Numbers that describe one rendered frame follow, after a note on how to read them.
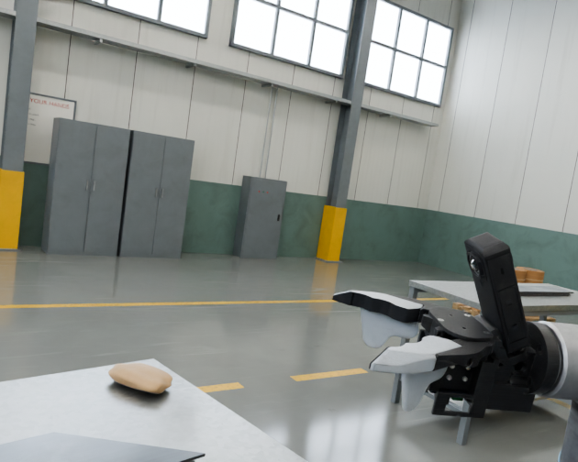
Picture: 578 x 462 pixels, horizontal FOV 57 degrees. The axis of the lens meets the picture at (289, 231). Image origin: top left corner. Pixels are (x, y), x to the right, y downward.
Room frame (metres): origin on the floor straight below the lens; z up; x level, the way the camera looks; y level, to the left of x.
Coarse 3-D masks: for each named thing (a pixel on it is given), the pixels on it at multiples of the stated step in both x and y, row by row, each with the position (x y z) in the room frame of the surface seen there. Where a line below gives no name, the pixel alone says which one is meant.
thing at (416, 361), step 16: (432, 336) 0.46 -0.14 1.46; (384, 352) 0.42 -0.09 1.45; (400, 352) 0.42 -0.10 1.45; (416, 352) 0.43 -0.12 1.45; (432, 352) 0.43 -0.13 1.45; (384, 368) 0.41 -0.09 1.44; (400, 368) 0.42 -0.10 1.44; (416, 368) 0.42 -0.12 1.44; (432, 368) 0.43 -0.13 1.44; (416, 384) 0.44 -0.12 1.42; (416, 400) 0.44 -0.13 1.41
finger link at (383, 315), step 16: (352, 304) 0.55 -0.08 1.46; (368, 304) 0.55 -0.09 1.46; (384, 304) 0.54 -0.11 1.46; (400, 304) 0.54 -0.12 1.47; (416, 304) 0.54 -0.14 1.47; (368, 320) 0.56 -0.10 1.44; (384, 320) 0.55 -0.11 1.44; (400, 320) 0.53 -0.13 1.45; (416, 320) 0.54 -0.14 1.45; (368, 336) 0.56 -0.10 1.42; (384, 336) 0.55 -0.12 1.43; (400, 336) 0.54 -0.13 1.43
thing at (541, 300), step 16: (416, 288) 3.91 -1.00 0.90; (432, 288) 3.75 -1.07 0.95; (448, 288) 3.83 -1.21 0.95; (464, 288) 3.94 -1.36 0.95; (528, 288) 4.18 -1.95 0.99; (544, 288) 4.31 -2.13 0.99; (560, 288) 4.44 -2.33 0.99; (528, 304) 3.63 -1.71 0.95; (544, 304) 3.72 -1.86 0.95; (560, 304) 3.81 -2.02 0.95; (576, 304) 3.92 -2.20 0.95; (544, 320) 4.85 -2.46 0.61; (400, 384) 3.92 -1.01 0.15; (464, 400) 3.40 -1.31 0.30; (464, 432) 3.37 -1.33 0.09
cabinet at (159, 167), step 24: (144, 144) 8.20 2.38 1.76; (168, 144) 8.42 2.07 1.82; (192, 144) 8.65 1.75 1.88; (144, 168) 8.23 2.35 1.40; (168, 168) 8.45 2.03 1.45; (144, 192) 8.25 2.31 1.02; (168, 192) 8.47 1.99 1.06; (144, 216) 8.28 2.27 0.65; (168, 216) 8.50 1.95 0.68; (120, 240) 8.14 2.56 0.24; (144, 240) 8.30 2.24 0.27; (168, 240) 8.53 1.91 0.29
